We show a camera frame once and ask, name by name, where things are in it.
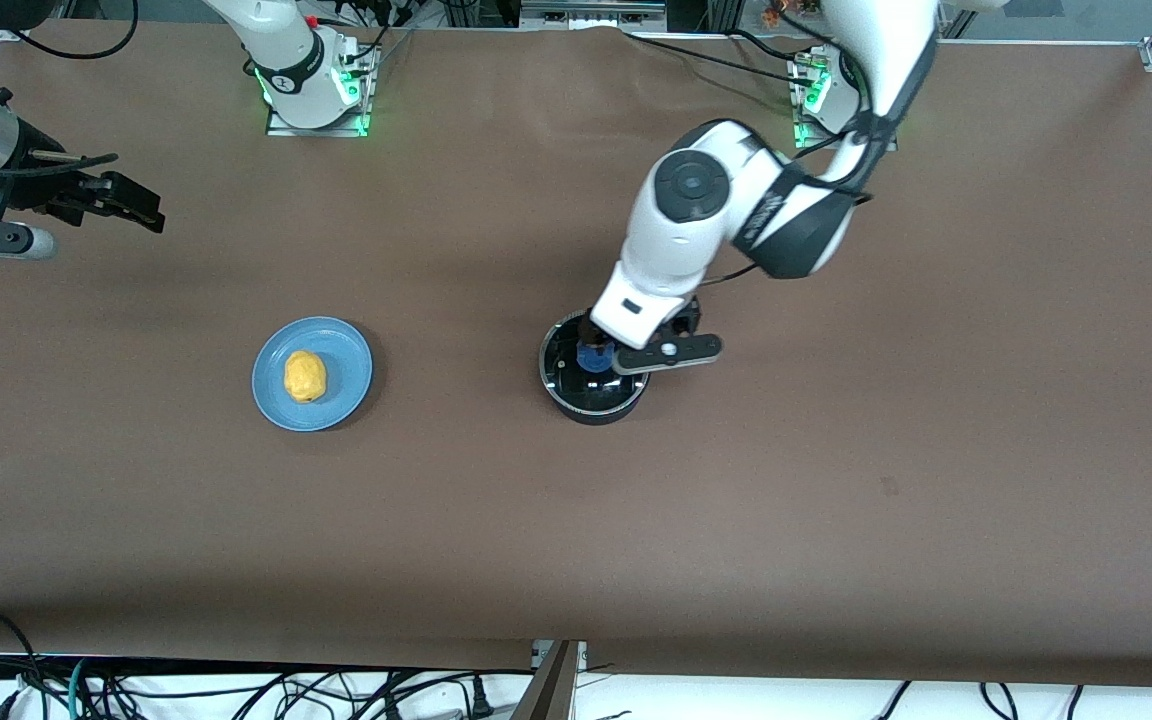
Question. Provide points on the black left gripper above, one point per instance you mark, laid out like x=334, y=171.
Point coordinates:
x=687, y=316

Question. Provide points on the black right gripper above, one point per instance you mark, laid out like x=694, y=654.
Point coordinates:
x=39, y=165

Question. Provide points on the pot lid with blue knob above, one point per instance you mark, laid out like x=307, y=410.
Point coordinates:
x=593, y=359

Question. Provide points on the yellow potato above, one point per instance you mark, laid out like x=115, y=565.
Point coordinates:
x=304, y=376

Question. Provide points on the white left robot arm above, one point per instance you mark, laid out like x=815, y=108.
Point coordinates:
x=681, y=220

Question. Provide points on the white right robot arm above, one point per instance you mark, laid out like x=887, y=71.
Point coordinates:
x=291, y=60

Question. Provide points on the dark green bowl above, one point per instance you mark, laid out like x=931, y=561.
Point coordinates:
x=596, y=405

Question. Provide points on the blue round plate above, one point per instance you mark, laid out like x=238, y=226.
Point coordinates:
x=346, y=375

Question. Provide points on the grey rack device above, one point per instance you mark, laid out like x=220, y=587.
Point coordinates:
x=591, y=12

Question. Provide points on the aluminium frame post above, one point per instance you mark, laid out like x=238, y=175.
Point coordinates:
x=548, y=685

